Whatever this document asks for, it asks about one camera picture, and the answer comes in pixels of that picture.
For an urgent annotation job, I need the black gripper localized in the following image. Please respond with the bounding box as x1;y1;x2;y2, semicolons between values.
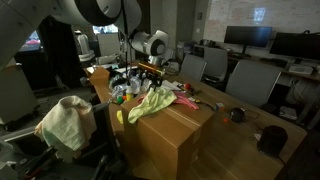
143;73;164;92

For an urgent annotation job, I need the light green cloth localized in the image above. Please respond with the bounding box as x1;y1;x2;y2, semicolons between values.
128;87;178;124

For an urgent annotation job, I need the peach cloth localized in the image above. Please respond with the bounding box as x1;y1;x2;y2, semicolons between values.
34;95;98;158

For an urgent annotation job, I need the white terry towel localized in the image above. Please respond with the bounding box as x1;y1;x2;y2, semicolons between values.
41;95;94;163

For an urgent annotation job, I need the grey office chair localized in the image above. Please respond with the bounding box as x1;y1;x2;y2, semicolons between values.
164;46;175;68
0;101;124;180
225;59;283;109
179;54;207;83
202;47;229;84

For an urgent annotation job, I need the large brown cardboard box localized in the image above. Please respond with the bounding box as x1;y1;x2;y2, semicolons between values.
120;96;216;180

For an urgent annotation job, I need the white office chair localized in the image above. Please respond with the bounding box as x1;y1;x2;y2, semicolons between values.
77;33;97;64

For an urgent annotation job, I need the white box under desk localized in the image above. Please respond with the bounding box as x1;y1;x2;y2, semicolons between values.
278;105;298;121

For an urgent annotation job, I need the white papers stack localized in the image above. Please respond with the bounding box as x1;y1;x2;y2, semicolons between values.
161;79;183;92

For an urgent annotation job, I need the white bottle yellow label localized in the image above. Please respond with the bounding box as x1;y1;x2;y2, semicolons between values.
125;85;135;102

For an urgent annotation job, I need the pink cloth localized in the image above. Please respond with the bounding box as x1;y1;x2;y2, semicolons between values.
173;91;200;111

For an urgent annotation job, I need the clear plastic bags pile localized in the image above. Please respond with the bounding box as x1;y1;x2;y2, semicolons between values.
109;70;151;100

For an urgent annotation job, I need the yellow cloth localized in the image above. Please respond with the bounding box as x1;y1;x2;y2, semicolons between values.
116;109;125;125

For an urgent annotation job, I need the small brown cardboard piece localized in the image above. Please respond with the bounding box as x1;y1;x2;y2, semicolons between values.
89;65;111;87

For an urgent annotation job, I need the white cabinet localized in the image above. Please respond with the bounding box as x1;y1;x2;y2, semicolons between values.
97;32;126;64

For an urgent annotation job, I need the Rubik's cube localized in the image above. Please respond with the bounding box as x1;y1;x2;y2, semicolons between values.
214;102;226;113

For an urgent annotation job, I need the small black round speaker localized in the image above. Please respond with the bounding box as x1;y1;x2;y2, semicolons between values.
229;107;247;124

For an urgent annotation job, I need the black computer monitor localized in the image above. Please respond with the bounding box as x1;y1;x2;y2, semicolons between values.
269;31;320;62
223;26;273;56

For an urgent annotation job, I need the black cylinder speaker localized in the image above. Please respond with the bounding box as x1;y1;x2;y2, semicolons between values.
256;125;289;158

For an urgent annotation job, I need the grey cabinet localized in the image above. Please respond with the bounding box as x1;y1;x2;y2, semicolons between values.
0;63;39;126

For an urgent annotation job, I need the white desk device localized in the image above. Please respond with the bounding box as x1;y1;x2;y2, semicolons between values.
287;63;314;76

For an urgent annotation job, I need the wrist mounted camera bar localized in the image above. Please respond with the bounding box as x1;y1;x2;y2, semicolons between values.
137;61;166;77

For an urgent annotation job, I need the yellow handled tool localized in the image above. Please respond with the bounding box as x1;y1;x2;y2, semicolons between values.
194;98;216;112

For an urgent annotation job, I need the thin black speaker cable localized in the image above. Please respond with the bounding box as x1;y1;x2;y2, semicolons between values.
244;109;264;141

